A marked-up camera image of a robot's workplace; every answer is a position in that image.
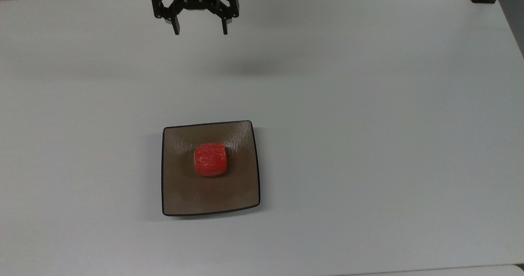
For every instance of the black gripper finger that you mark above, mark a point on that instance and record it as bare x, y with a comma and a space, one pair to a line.
168, 10
227, 10

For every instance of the red apple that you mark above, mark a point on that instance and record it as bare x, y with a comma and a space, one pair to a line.
210, 159

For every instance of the square brown ceramic plate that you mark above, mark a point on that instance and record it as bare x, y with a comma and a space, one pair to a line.
184, 194

